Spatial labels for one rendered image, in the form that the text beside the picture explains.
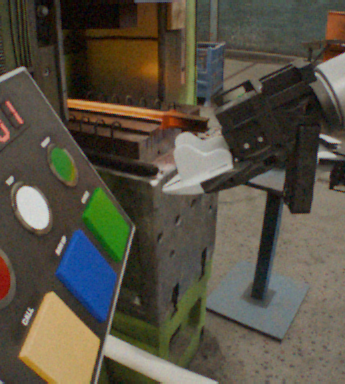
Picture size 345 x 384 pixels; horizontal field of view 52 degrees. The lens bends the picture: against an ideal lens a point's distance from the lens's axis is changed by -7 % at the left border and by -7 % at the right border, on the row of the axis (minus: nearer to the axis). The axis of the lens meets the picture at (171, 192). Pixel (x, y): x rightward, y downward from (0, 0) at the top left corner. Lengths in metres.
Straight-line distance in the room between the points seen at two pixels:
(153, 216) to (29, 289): 0.53
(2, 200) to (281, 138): 0.28
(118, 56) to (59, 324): 1.00
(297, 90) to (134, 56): 0.85
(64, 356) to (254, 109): 0.29
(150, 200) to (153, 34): 0.54
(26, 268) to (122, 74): 0.96
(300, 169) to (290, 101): 0.08
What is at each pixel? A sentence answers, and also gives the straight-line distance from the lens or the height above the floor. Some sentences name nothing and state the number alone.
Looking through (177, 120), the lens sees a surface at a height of 1.00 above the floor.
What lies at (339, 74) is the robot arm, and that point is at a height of 1.21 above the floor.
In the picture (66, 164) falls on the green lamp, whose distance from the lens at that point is 0.47.
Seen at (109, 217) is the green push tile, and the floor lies 1.01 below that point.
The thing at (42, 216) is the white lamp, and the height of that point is 1.08.
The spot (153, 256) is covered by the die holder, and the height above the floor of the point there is 0.72.
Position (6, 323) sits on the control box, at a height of 1.06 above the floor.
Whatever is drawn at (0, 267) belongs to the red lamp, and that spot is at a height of 1.09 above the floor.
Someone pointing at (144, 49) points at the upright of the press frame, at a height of 1.12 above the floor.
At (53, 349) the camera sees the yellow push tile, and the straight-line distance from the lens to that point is 0.33.
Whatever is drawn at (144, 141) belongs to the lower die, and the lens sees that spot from 0.83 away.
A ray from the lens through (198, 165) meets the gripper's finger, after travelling 0.41.
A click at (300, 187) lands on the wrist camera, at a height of 1.08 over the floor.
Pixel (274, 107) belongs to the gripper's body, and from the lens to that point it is 0.40.
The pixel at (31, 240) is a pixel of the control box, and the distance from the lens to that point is 0.36.
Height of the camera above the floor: 1.28
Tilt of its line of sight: 29 degrees down
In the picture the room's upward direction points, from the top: straight up
